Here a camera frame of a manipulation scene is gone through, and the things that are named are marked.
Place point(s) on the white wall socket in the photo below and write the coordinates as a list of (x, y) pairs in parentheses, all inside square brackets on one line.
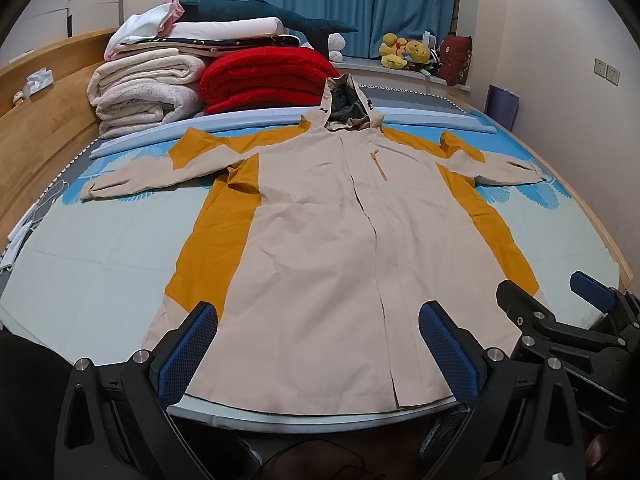
[(613, 75), (600, 65)]

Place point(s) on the red folded blanket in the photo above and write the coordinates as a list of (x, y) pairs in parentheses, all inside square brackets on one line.
[(265, 75)]

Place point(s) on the cream fleece blanket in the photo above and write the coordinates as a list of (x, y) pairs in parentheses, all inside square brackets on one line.
[(145, 70)]

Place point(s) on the white and pink garment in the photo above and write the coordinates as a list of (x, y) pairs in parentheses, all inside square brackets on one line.
[(145, 22)]

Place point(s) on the white wardrobe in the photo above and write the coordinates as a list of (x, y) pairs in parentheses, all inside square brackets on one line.
[(50, 5)]

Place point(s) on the tissue pack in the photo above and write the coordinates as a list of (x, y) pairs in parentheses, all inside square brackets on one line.
[(39, 82)]

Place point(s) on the teal plush shark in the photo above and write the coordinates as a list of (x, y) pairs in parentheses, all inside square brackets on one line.
[(280, 12)]

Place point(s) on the beige and mustard hooded jacket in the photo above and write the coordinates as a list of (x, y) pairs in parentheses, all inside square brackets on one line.
[(310, 260)]

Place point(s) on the beige folded quilt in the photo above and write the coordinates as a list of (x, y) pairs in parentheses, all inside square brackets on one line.
[(160, 50)]

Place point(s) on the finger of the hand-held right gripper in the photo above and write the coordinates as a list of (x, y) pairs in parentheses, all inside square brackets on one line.
[(522, 307), (592, 287)]

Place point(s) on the blue curtain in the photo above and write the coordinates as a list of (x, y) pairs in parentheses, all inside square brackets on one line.
[(400, 5)]

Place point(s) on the wooden headboard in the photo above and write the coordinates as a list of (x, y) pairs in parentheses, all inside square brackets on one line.
[(45, 125)]

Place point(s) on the white folded quilt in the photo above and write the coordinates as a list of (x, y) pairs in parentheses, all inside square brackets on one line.
[(225, 27)]

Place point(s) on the dark red cushion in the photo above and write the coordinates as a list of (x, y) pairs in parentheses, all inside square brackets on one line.
[(455, 57)]

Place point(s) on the yellow plush toy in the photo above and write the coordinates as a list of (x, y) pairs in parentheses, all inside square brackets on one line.
[(392, 50), (417, 52)]

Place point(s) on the dark star-print quilt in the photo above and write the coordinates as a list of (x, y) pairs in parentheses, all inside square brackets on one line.
[(235, 41)]

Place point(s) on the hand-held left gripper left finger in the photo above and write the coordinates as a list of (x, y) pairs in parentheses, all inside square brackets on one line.
[(187, 355)]

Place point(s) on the blue grey slipper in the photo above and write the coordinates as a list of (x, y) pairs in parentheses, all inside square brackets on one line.
[(445, 430)]

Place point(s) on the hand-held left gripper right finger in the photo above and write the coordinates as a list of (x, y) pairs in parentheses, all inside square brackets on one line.
[(447, 350)]

